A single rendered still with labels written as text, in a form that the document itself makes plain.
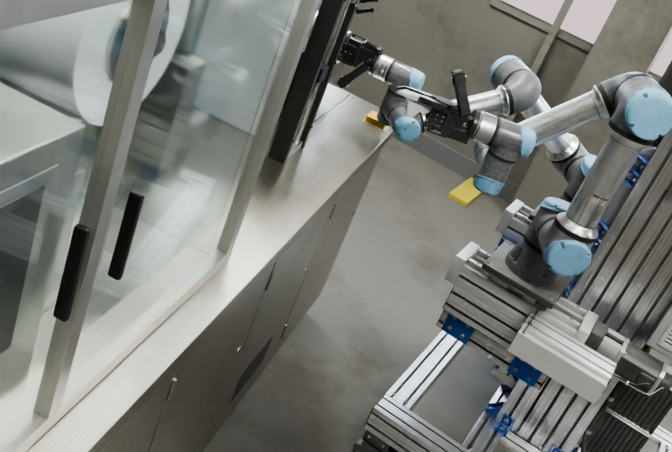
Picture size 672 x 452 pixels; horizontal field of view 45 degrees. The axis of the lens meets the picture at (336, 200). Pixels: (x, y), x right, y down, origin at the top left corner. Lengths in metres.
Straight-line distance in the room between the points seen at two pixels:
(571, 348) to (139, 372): 1.31
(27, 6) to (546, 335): 1.86
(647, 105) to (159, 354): 1.25
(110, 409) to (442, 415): 1.59
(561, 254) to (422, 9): 3.07
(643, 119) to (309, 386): 1.50
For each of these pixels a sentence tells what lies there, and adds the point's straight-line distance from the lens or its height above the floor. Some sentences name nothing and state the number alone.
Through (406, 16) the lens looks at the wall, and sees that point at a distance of 5.07.
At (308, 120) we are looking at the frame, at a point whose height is 0.99.
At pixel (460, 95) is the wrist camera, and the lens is 2.01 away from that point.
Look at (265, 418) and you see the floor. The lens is 2.75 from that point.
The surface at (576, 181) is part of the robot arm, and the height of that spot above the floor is 0.97.
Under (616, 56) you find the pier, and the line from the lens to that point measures 4.51.
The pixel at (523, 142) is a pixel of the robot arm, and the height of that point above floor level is 1.23.
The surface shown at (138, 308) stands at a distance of 1.39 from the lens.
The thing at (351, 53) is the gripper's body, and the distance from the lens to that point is 2.54.
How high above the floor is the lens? 1.84
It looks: 26 degrees down
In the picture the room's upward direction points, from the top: 22 degrees clockwise
